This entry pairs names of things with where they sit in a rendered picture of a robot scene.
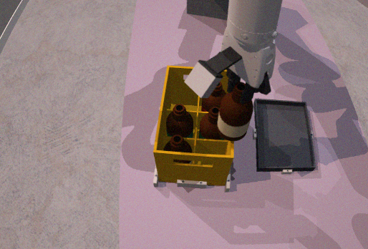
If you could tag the brown glass bottle with beige label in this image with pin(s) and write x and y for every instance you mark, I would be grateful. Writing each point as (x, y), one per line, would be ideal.
(234, 118)

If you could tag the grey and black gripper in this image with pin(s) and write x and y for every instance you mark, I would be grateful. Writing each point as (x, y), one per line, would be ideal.
(252, 68)

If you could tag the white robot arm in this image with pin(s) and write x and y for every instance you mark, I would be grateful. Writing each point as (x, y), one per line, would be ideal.
(251, 21)

